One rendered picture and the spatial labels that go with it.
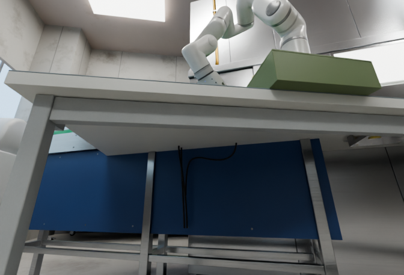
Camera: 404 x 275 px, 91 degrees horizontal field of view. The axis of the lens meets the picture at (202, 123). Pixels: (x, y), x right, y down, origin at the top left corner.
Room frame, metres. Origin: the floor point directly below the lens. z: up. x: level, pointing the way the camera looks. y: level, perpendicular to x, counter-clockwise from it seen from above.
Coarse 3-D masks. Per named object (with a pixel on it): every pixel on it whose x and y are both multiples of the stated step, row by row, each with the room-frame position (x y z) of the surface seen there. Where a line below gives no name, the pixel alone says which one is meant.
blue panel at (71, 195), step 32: (64, 160) 1.21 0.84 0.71; (96, 160) 1.15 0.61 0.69; (128, 160) 1.09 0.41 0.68; (160, 160) 1.04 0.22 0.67; (192, 160) 0.99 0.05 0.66; (224, 160) 0.95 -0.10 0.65; (256, 160) 0.91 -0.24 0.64; (288, 160) 0.87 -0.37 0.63; (320, 160) 0.84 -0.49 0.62; (64, 192) 1.20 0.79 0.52; (96, 192) 1.14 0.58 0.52; (128, 192) 1.08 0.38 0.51; (160, 192) 1.03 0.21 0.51; (192, 192) 0.99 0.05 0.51; (224, 192) 0.95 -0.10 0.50; (256, 192) 0.91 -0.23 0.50; (288, 192) 0.88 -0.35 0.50; (32, 224) 1.24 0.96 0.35; (64, 224) 1.18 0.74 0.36; (96, 224) 1.13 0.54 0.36; (128, 224) 1.08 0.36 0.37; (160, 224) 1.03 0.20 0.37; (192, 224) 0.99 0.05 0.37; (224, 224) 0.95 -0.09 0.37; (256, 224) 0.91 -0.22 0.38; (288, 224) 0.88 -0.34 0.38
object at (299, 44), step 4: (292, 40) 0.55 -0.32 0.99; (296, 40) 0.55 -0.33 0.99; (300, 40) 0.55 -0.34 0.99; (304, 40) 0.55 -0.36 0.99; (284, 44) 0.57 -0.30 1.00; (288, 44) 0.56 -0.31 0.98; (292, 44) 0.55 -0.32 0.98; (296, 44) 0.55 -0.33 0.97; (300, 44) 0.55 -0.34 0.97; (304, 44) 0.55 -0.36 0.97; (308, 44) 0.56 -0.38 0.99; (284, 48) 0.58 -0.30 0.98; (288, 48) 0.56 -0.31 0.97; (292, 48) 0.55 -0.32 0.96; (296, 48) 0.55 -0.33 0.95; (300, 48) 0.55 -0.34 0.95; (304, 48) 0.55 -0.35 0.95; (308, 48) 0.55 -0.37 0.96; (304, 52) 0.55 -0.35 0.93; (308, 52) 0.55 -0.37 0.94
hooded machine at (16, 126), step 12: (0, 120) 2.01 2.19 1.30; (12, 120) 2.05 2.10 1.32; (0, 132) 1.97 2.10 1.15; (12, 132) 2.08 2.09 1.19; (0, 144) 1.98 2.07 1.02; (12, 144) 2.13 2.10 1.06; (0, 156) 1.98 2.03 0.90; (12, 156) 2.13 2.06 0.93; (0, 168) 2.03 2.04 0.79; (0, 180) 2.08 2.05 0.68; (0, 192) 2.13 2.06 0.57; (0, 204) 2.18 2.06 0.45
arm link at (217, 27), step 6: (216, 18) 0.66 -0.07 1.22; (210, 24) 0.67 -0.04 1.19; (216, 24) 0.66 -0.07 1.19; (222, 24) 0.66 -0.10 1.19; (204, 30) 0.69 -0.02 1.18; (210, 30) 0.69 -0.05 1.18; (216, 30) 0.68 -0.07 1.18; (222, 30) 0.68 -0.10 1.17; (198, 36) 0.71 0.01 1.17; (216, 36) 0.71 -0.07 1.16
